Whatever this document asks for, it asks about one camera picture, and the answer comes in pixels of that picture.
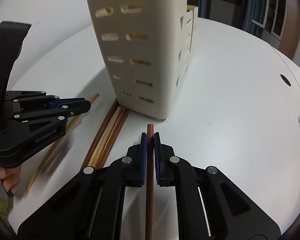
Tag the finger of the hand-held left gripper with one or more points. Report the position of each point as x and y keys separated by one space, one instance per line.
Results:
x=70 y=102
x=77 y=110

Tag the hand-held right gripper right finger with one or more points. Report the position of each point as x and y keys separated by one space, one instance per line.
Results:
x=157 y=160

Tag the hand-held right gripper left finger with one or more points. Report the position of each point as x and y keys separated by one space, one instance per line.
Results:
x=144 y=160

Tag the dark brown wooden chopstick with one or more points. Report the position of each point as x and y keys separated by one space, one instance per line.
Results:
x=99 y=132
x=150 y=205

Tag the light bamboo chopstick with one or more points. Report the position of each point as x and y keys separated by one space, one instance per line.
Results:
x=106 y=132
x=110 y=135
x=137 y=36
x=50 y=155

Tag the cream plastic utensil holder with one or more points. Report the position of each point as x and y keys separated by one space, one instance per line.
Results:
x=145 y=62

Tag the person's left hand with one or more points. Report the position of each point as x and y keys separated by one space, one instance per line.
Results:
x=11 y=177

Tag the dark window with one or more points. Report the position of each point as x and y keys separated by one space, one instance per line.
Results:
x=226 y=2

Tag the wide blue curtain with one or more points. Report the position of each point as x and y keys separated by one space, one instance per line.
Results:
x=248 y=7

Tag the wooden glass-door cabinet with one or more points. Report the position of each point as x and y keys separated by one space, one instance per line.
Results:
x=286 y=17

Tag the white window frame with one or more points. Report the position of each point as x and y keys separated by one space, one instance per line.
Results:
x=261 y=5

